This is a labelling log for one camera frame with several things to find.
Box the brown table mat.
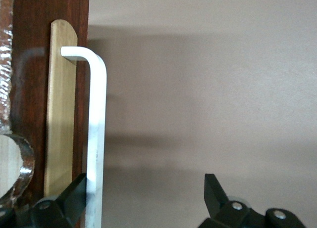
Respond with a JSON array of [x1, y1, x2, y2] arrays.
[[85, 0, 317, 228]]

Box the light wooden stick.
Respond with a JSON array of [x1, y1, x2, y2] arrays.
[[44, 19, 78, 198]]

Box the wooden drawer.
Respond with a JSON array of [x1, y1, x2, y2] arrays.
[[0, 0, 90, 214]]

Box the silver foil notch lining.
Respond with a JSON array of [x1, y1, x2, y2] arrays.
[[0, 133, 35, 209]]

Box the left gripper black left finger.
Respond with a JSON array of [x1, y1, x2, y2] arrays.
[[0, 173, 87, 228]]

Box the white drawer handle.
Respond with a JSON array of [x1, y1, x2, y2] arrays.
[[60, 46, 107, 228]]

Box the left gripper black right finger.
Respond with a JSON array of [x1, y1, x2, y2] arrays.
[[198, 173, 308, 228]]

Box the crinkled silver foil strip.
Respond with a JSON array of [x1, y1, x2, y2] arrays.
[[0, 0, 14, 136]]

